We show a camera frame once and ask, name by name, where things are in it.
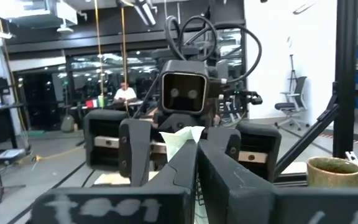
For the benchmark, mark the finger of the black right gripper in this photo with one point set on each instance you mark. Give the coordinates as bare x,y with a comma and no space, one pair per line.
135,149
225,143

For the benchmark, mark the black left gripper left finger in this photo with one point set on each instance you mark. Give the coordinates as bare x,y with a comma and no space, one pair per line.
120,205

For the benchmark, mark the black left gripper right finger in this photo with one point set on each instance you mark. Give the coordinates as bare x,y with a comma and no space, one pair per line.
259,205

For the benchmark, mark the white sweetener packet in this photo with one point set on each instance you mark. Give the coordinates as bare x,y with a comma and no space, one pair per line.
179,140

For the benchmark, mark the grey green bag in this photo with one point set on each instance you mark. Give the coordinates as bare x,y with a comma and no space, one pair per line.
67,124

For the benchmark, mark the person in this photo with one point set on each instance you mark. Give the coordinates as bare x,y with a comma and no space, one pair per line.
124,93

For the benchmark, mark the brown ceramic mug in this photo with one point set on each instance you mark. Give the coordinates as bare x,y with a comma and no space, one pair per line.
331,177

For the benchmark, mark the grey office chair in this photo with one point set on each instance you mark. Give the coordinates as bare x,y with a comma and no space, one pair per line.
297,96

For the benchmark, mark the black tripod stand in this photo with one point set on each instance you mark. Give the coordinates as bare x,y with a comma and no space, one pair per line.
0,183

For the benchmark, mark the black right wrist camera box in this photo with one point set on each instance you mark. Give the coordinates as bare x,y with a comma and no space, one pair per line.
183,90

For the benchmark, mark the black aluminium table frame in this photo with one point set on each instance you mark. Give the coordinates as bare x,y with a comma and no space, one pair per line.
345,77

